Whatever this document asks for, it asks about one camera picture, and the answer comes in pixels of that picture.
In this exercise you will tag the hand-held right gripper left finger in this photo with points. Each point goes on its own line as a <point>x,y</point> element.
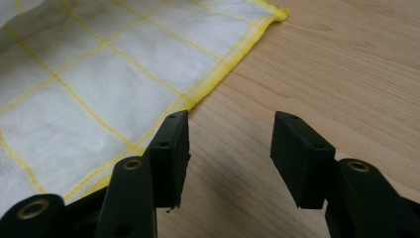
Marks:
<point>168,165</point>

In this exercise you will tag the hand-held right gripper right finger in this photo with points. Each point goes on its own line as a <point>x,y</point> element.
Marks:
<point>303,165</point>

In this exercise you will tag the white cloth with yellow grid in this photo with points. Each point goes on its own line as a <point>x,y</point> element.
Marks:
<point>99,82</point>

